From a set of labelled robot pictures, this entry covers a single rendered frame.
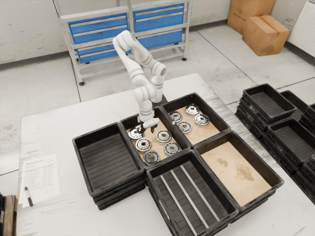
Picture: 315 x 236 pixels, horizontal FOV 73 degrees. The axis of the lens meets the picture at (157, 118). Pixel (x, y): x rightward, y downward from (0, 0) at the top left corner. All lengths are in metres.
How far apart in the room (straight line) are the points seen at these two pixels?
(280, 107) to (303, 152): 0.46
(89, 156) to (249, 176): 0.95
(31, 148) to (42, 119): 0.27
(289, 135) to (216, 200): 1.27
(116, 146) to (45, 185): 0.50
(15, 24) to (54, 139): 2.44
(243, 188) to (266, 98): 1.30
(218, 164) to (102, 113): 0.99
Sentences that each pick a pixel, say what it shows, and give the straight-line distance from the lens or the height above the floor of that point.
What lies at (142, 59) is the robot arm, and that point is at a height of 1.26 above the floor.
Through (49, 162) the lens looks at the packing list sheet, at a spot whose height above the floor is 0.70.
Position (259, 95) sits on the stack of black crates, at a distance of 2.42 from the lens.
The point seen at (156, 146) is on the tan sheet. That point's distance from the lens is 1.37.
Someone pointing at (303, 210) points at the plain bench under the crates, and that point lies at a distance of 1.56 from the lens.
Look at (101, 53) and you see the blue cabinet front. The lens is 3.11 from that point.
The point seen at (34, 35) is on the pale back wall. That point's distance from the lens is 3.92.
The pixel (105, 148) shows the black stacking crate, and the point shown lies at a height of 0.83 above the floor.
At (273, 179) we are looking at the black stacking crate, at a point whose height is 0.89.
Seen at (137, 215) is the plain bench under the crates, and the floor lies 0.70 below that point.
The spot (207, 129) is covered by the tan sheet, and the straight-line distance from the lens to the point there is 1.49.
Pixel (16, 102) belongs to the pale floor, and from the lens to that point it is 3.43.
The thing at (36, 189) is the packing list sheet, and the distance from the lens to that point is 1.56.
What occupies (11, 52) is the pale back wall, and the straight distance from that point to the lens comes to 4.07.
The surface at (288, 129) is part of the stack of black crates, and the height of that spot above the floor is 0.38.
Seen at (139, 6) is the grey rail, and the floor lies 0.93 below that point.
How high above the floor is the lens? 1.95
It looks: 48 degrees down
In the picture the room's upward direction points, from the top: 1 degrees counter-clockwise
